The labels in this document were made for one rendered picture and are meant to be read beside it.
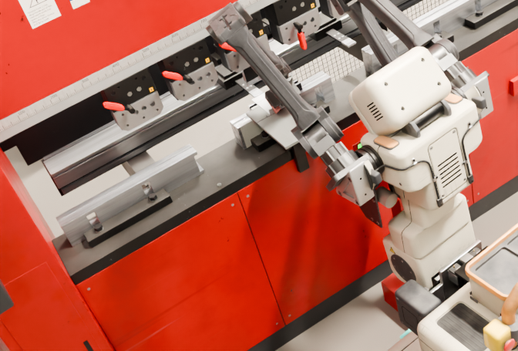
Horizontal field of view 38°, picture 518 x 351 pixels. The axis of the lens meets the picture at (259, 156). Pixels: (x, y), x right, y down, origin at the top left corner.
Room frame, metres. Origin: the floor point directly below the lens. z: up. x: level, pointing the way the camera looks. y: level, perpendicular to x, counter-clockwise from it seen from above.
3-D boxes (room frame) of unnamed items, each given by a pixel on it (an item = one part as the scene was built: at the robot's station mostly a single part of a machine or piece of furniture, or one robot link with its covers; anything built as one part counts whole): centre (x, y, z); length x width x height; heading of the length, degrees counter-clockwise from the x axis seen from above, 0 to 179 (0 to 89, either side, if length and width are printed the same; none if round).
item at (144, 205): (1.88, 0.47, 0.89); 0.30 x 0.05 x 0.03; 109
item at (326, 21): (2.42, -0.40, 1.01); 0.26 x 0.12 x 0.05; 19
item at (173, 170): (1.96, 0.44, 0.92); 0.50 x 0.06 x 0.10; 109
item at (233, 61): (2.12, -0.06, 1.26); 0.15 x 0.09 x 0.17; 109
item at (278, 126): (1.99, -0.13, 1.00); 0.26 x 0.18 x 0.01; 19
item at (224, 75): (2.29, -0.02, 1.01); 0.26 x 0.12 x 0.05; 19
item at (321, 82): (2.15, -0.13, 0.92); 0.39 x 0.06 x 0.10; 109
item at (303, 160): (1.96, -0.14, 0.88); 0.14 x 0.04 x 0.22; 19
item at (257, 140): (2.09, -0.14, 0.89); 0.30 x 0.05 x 0.03; 109
